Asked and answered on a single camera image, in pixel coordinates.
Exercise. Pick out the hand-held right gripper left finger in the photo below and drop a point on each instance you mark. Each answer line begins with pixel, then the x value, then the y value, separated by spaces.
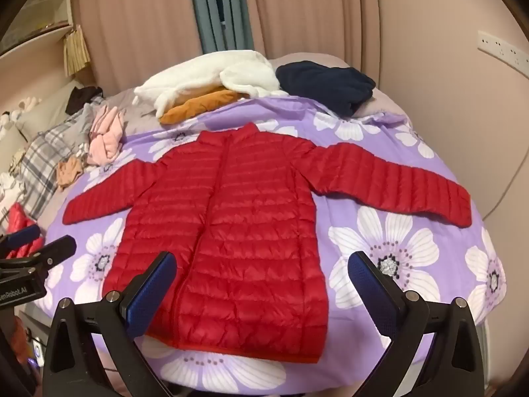
pixel 151 293

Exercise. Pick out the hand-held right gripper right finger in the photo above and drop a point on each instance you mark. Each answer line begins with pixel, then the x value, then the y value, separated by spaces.
pixel 372 293

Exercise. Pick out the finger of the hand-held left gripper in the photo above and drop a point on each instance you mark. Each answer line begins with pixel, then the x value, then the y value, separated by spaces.
pixel 58 249
pixel 24 235

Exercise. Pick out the large red puffer jacket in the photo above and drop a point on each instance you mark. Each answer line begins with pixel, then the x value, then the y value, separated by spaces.
pixel 248 215

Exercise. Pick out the small folded red puffer jacket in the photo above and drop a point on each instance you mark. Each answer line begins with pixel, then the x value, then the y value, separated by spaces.
pixel 18 217

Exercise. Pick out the tan garment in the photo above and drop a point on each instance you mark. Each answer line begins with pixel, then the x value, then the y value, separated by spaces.
pixel 68 173

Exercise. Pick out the grey plaid pillow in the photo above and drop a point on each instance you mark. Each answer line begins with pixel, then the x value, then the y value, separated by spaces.
pixel 41 157

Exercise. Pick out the purple floral blanket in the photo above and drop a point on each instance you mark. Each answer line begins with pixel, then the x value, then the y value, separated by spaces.
pixel 343 215

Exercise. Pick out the white plush toy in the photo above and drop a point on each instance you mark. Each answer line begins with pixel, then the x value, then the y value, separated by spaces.
pixel 6 122
pixel 29 102

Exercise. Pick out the pink garment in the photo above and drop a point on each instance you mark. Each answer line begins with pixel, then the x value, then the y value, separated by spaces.
pixel 107 140

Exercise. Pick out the cream pillow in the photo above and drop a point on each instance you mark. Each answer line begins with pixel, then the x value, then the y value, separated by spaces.
pixel 45 109

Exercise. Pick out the grey striped garment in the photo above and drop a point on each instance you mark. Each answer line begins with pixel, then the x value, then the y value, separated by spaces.
pixel 84 122

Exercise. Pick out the black garment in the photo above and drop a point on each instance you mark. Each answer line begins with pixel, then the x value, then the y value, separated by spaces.
pixel 82 97

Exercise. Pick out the grey bed sheet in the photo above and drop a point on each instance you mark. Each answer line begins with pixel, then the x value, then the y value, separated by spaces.
pixel 140 124

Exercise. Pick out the yellow fringed cloth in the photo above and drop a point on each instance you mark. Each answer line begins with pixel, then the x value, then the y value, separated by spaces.
pixel 76 53

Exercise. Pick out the mustard garment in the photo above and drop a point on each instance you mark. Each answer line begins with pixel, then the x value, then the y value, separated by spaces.
pixel 194 105

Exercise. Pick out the navy fleece garment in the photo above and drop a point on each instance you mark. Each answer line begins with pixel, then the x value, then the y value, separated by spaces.
pixel 326 82

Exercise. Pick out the beige curtain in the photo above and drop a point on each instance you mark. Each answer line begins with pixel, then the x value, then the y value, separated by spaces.
pixel 136 29
pixel 310 8

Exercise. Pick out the white fleece garment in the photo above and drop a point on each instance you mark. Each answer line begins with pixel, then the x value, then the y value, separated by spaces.
pixel 215 66

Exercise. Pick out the white power strip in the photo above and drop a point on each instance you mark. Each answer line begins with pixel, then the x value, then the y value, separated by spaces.
pixel 500 47

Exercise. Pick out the teal curtain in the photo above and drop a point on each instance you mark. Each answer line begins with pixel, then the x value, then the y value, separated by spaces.
pixel 210 8

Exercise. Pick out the white wall shelf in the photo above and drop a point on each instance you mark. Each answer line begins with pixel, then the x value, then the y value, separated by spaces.
pixel 37 22

